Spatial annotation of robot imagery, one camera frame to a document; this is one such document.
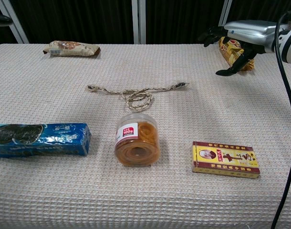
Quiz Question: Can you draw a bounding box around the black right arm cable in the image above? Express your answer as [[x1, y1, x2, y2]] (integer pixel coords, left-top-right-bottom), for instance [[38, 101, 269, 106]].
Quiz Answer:
[[270, 10, 291, 229]]

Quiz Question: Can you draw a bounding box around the aluminium frame post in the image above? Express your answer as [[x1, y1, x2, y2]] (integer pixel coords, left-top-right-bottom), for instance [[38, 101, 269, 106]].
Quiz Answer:
[[132, 0, 146, 45], [0, 0, 29, 44], [218, 0, 233, 27]]

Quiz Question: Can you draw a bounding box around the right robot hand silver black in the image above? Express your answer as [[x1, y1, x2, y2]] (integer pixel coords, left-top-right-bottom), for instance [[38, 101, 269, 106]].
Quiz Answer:
[[197, 20, 283, 76]]

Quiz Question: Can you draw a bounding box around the braided beige rope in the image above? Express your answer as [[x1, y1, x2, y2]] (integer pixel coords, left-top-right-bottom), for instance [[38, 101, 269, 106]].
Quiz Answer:
[[87, 82, 189, 112]]

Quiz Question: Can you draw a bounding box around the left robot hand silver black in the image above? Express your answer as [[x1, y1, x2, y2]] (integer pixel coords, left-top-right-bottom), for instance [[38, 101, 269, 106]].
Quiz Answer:
[[0, 13, 14, 26]]

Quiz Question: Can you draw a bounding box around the black curtain panel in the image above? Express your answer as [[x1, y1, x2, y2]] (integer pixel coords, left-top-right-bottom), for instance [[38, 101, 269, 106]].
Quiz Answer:
[[228, 0, 291, 24], [9, 0, 134, 44], [145, 0, 225, 45], [0, 0, 19, 47]]

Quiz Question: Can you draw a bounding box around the beige woven tablecloth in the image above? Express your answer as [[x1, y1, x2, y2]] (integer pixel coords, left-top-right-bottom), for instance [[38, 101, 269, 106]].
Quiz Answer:
[[0, 43, 291, 229]]

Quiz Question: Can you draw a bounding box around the red yellow spice box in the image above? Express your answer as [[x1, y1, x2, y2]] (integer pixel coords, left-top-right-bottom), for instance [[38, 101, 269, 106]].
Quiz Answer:
[[192, 141, 260, 179]]

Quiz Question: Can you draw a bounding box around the beige snack bag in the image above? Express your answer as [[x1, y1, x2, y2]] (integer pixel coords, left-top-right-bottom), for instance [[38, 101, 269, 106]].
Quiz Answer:
[[42, 40, 101, 57]]

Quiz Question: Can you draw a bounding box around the yellow snack bag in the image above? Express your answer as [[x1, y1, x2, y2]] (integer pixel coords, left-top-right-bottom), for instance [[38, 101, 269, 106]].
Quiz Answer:
[[218, 37, 255, 72]]

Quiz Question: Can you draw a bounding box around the clear jar of rubber bands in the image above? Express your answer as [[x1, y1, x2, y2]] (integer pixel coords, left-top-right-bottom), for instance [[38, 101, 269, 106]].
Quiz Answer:
[[114, 114, 160, 167]]

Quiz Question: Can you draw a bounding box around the blue cookie package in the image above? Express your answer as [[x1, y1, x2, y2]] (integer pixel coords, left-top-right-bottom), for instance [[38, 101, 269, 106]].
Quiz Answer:
[[0, 123, 92, 158]]

